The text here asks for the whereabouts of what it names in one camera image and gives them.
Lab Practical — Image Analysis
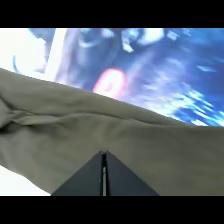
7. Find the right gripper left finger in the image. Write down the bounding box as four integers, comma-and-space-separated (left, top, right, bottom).
51, 150, 105, 197

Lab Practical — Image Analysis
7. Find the brown garment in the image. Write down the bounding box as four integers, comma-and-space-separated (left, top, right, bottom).
0, 67, 224, 197

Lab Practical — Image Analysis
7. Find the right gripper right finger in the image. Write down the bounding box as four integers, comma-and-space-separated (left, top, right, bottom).
105, 150, 161, 197

